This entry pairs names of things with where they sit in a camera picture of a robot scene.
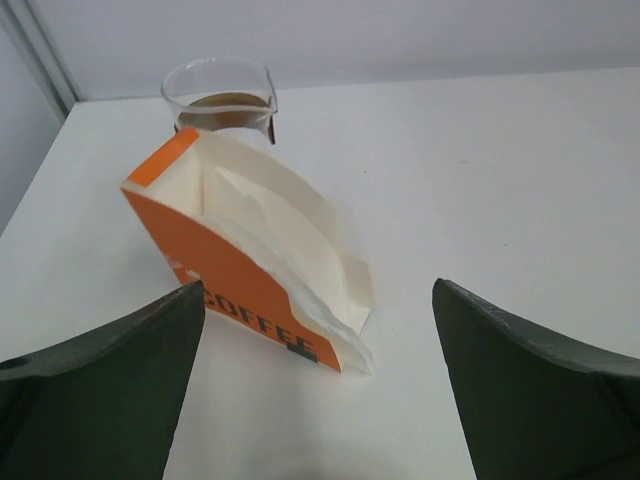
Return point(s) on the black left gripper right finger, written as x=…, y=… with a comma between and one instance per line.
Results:
x=534, y=403

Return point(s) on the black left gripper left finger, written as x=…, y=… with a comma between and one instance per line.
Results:
x=104, y=404

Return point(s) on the white paper coffee filter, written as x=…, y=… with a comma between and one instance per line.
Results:
x=281, y=240

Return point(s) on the orange coffee filter box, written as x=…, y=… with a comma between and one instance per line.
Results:
x=169, y=192

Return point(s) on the clear glass carafe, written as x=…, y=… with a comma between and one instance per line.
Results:
x=222, y=92

